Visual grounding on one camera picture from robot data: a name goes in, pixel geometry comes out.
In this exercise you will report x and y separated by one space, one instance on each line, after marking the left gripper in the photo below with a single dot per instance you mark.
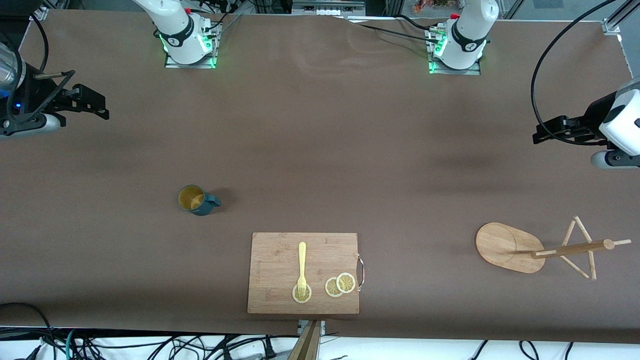
596 114

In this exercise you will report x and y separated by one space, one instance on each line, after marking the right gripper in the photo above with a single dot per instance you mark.
33 96

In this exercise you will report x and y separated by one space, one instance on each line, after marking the teal cup with yellow inside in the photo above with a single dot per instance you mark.
199 207

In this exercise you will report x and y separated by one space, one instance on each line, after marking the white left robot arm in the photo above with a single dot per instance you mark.
467 35

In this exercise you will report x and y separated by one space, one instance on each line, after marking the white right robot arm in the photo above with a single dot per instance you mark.
175 30

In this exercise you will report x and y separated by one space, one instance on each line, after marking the wooden cup rack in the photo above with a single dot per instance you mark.
500 245

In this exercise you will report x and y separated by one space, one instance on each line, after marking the bamboo cutting board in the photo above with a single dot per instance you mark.
275 260

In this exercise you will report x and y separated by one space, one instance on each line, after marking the grey power strip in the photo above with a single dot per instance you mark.
327 7

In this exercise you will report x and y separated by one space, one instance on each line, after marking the yellow plastic fork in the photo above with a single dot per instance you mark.
302 260

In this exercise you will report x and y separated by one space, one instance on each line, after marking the lemon slice under fork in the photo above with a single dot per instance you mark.
306 298

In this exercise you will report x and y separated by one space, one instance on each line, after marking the wooden beam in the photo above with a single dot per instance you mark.
306 347

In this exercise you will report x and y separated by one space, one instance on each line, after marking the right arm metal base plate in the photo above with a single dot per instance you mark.
190 65

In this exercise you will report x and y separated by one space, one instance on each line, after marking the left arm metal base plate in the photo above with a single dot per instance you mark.
457 71

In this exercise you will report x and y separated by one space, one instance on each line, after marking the metal bracket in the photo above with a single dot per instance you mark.
322 327

